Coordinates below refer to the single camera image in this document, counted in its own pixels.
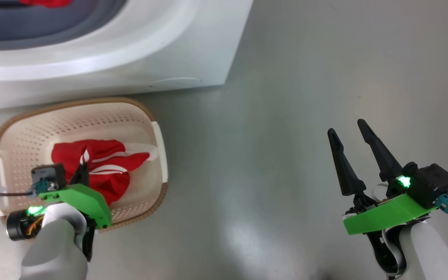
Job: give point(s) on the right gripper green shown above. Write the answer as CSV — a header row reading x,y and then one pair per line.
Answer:
x,y
387,216

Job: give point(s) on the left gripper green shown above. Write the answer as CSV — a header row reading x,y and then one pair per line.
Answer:
x,y
84,202

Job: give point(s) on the red garment with white stripes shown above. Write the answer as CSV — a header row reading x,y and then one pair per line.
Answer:
x,y
107,171

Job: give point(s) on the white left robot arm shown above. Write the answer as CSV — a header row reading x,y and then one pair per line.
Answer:
x,y
53,252

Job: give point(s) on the cream perforated laundry basket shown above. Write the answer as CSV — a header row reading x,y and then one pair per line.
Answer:
x,y
33,136

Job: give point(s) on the white washing machine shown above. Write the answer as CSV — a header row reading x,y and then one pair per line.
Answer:
x,y
130,50

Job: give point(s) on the grey rubber door gasket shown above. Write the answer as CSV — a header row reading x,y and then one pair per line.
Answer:
x,y
33,27

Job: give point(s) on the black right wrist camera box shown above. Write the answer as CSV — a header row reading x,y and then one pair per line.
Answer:
x,y
436,186

